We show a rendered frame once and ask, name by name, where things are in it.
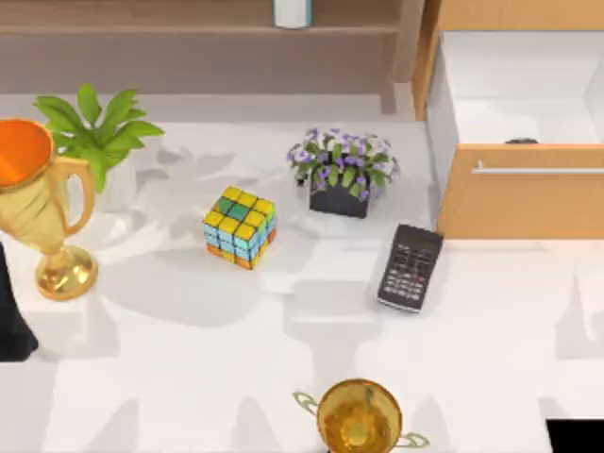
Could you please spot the white and teal container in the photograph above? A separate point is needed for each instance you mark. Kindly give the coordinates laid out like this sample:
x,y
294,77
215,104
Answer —
x,y
292,13

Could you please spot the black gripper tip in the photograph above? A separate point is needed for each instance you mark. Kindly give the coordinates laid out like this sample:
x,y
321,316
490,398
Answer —
x,y
11,325

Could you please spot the pale wooden cupboard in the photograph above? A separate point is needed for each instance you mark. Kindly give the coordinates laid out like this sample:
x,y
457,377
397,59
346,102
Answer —
x,y
472,28

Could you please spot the colourful puzzle cube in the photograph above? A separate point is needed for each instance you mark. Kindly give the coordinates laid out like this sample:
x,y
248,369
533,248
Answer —
x,y
239,229

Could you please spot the pale wooden drawer front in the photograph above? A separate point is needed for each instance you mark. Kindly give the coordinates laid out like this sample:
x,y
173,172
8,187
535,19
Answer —
x,y
524,207

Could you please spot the purple flowers in black pot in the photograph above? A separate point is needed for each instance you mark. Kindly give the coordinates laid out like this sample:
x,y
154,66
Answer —
x,y
343,170

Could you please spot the black calculator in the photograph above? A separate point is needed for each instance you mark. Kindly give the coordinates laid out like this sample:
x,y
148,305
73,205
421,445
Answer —
x,y
409,269

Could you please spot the green leafy plant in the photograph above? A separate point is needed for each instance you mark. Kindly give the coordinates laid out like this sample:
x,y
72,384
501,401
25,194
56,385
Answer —
x,y
101,132

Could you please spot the small black object in drawer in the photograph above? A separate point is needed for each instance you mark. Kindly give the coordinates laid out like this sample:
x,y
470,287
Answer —
x,y
521,140

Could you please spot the white open drawer box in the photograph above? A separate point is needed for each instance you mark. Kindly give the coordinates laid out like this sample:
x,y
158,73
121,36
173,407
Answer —
x,y
514,89

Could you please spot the brown wooden open shelf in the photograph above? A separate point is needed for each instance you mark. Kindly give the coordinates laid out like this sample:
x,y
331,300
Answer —
x,y
203,52

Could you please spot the black block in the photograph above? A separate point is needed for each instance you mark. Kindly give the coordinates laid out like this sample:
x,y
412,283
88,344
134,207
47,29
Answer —
x,y
575,436

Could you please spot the tall gold trophy cup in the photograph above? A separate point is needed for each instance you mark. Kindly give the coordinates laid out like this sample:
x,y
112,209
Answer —
x,y
35,207

